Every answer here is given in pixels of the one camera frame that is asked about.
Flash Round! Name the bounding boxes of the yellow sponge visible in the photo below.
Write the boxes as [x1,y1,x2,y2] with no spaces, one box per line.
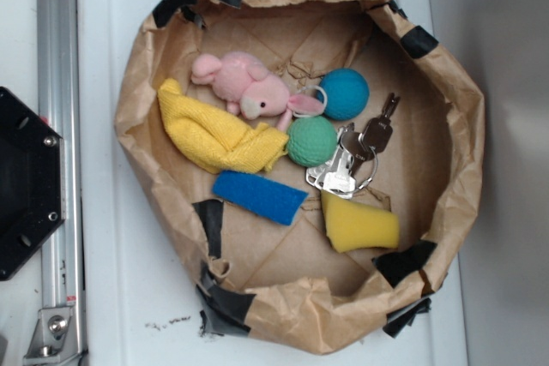
[321,191,400,253]

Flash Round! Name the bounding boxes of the metal corner bracket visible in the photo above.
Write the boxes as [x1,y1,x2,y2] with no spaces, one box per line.
[22,306,83,365]

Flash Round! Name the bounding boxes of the blue sponge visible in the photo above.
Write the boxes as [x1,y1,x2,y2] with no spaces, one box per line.
[213,171,308,225]

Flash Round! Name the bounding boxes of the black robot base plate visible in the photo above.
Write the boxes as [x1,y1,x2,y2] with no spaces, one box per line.
[1,87,64,281]

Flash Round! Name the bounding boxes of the pink plush toy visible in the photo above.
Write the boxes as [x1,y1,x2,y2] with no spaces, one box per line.
[191,51,325,132]

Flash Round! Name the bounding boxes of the brown paper bag bin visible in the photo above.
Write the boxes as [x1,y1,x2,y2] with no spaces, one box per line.
[115,0,485,354]

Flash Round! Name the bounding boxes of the blue foam ball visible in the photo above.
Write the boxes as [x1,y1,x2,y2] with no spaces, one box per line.
[319,69,370,121]

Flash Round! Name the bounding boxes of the white plastic tray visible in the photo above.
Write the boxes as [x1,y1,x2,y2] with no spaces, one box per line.
[77,0,468,365]

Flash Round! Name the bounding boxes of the yellow microfiber cloth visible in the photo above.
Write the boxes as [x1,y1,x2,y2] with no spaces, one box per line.
[157,78,289,174]

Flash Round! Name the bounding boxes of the aluminium extrusion rail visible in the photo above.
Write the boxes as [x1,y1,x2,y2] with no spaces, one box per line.
[37,0,88,365]

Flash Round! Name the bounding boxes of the silver keys on ring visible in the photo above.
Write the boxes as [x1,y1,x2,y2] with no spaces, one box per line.
[305,93,401,199]

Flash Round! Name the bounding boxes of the green foam ball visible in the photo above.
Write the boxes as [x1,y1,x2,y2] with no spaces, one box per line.
[287,116,337,167]

